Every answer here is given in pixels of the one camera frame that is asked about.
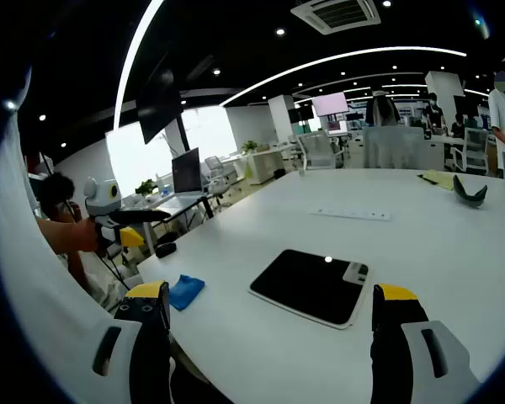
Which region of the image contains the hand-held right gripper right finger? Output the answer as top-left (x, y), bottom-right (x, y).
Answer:
top-left (369, 283), bottom-right (483, 404)

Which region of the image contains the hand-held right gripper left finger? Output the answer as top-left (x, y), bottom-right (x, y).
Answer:
top-left (69, 280), bottom-right (173, 404)

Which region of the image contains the blue cleaning cloth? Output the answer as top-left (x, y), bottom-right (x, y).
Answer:
top-left (167, 274), bottom-right (206, 312)

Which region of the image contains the yellow cloth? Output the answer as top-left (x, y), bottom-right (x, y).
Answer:
top-left (416, 169), bottom-right (458, 191)

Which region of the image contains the person's left hand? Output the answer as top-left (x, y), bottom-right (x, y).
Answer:
top-left (69, 218), bottom-right (100, 253)

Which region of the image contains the grey laptop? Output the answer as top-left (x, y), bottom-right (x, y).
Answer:
top-left (153, 146), bottom-right (207, 214)

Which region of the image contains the white mesh office chair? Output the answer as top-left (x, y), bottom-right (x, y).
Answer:
top-left (449, 125), bottom-right (489, 176)
top-left (204, 155), bottom-right (237, 199)
top-left (296, 130), bottom-right (346, 171)

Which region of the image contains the black hanging monitor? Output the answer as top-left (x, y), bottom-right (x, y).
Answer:
top-left (136, 66), bottom-right (185, 146)

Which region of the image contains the person's white shirt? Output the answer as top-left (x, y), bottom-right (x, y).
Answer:
top-left (0, 66), bottom-right (130, 404)

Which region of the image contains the white low cabinet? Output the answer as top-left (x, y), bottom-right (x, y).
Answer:
top-left (243, 149), bottom-right (287, 185)

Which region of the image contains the white ceiling light strip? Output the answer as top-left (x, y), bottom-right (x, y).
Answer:
top-left (112, 0), bottom-right (165, 130)
top-left (218, 45), bottom-right (468, 107)

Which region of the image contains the white table socket panel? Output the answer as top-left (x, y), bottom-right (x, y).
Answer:
top-left (307, 205), bottom-right (392, 222)

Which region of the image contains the dark curved headband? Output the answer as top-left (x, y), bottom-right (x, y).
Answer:
top-left (452, 173), bottom-right (489, 208)

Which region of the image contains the grey desk partition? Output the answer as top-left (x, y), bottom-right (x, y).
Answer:
top-left (363, 125), bottom-right (426, 170)

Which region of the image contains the pink display screen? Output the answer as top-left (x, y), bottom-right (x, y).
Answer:
top-left (311, 92), bottom-right (349, 117)

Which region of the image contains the dark jacket on stand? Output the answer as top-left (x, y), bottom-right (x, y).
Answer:
top-left (364, 89), bottom-right (401, 127)

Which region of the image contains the ceiling air conditioner vent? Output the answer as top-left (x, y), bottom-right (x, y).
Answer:
top-left (290, 0), bottom-right (382, 35)

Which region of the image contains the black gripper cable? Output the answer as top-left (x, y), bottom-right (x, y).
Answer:
top-left (94, 250), bottom-right (131, 292)

